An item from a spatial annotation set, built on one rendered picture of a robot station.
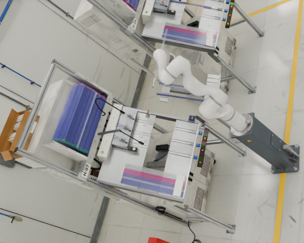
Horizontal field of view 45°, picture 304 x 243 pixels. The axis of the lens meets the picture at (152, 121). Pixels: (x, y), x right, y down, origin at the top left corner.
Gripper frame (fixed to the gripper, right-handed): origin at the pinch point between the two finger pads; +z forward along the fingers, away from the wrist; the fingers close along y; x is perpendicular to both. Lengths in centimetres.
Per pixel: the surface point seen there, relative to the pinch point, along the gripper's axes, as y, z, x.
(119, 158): 15, -25, 90
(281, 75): -132, 26, -10
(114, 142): 22, -21, 79
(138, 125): 4, -9, 63
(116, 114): 25, -6, 58
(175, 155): -27, -34, 74
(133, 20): 23, 42, -20
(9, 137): 103, -12, 95
